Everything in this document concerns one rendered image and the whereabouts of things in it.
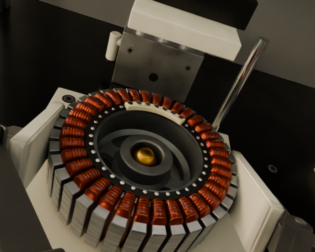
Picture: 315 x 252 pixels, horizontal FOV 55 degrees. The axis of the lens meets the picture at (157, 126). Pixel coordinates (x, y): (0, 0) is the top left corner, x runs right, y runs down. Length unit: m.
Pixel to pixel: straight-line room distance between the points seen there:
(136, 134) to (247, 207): 0.09
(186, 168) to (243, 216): 0.05
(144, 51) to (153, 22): 0.12
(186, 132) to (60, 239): 0.10
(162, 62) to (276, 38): 0.19
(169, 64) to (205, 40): 0.12
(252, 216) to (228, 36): 0.09
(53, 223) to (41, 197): 0.02
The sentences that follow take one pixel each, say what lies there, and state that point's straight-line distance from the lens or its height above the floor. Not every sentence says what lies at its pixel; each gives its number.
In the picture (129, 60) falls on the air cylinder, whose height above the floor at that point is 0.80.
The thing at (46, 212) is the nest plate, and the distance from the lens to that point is 0.18.
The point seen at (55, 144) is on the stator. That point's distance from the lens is 0.17.
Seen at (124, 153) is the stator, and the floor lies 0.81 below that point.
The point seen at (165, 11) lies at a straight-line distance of 0.17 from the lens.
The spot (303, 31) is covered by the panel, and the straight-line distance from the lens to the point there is 0.44.
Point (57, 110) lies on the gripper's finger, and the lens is 0.18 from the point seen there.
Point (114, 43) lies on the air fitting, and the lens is 0.29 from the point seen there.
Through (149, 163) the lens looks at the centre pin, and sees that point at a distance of 0.18.
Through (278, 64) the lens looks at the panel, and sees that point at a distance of 0.45.
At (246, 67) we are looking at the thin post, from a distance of 0.23.
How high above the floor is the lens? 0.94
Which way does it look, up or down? 39 degrees down
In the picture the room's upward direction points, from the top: 22 degrees clockwise
